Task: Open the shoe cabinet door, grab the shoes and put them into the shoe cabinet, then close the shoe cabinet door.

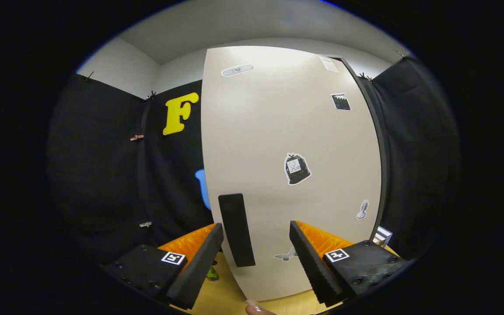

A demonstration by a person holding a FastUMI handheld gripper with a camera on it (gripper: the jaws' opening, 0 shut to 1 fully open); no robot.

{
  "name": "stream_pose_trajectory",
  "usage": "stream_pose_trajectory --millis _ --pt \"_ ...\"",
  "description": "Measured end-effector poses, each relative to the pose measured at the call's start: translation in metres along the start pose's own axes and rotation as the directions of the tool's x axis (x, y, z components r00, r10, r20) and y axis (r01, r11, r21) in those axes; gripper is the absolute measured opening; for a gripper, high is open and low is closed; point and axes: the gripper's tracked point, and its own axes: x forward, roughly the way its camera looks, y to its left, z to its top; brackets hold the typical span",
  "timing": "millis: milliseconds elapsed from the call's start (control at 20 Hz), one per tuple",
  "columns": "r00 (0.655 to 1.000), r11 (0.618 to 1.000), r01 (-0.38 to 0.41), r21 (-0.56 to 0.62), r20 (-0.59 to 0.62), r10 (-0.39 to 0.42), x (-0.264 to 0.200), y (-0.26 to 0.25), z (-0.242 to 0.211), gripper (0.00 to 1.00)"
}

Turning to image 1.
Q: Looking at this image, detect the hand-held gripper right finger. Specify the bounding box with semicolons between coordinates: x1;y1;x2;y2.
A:
289;220;410;307

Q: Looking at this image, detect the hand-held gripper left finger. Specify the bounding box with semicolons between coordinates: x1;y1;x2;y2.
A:
103;222;224;310

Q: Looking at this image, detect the black door handle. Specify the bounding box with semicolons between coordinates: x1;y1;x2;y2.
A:
218;193;256;268

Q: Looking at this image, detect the beige shoe cabinet door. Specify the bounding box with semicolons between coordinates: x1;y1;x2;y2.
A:
201;45;382;302

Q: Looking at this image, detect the dark grey shoe cabinet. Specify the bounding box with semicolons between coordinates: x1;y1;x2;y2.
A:
322;55;389;245

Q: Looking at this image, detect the stack of books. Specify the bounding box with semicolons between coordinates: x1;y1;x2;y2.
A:
372;226;393;248

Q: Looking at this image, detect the black backdrop cloth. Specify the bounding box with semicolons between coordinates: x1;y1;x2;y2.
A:
46;55;460;272

